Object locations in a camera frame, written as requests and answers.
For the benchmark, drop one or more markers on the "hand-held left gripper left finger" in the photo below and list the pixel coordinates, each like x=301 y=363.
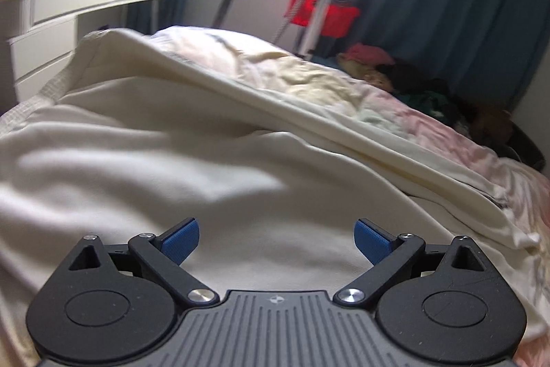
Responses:
x=182 y=241

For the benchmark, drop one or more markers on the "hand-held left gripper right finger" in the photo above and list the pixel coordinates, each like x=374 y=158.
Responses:
x=369 y=243

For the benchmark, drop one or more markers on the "pile of dark clothes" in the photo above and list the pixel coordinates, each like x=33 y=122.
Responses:
x=429 y=92

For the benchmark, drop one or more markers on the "pink floral bed quilt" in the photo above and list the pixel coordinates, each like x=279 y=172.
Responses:
x=429 y=126

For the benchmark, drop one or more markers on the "pink cloth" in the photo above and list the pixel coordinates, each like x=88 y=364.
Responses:
x=369 y=53

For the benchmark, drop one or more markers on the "red bag on rack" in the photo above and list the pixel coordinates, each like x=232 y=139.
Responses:
x=339 y=18

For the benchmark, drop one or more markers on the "white metal stand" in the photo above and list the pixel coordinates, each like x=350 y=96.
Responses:
x=316 y=23

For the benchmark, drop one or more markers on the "white dressing table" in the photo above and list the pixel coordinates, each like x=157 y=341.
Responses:
x=51 y=31

